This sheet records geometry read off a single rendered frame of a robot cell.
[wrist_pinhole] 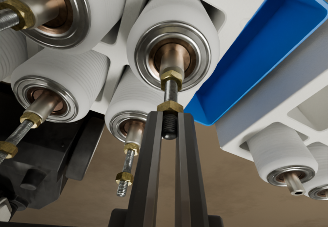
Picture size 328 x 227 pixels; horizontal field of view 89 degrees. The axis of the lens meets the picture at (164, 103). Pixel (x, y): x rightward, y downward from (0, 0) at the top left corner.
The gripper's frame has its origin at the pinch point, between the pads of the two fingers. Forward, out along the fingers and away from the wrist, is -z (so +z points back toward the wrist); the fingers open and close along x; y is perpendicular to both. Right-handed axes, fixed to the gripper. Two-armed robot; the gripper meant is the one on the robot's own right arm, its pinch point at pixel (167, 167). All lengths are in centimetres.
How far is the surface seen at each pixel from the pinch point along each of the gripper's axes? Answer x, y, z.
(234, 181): -37, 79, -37
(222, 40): -6.6, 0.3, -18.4
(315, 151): -31.4, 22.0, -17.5
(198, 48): -2.4, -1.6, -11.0
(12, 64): 22.2, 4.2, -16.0
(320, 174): -30.0, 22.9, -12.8
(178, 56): -0.6, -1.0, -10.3
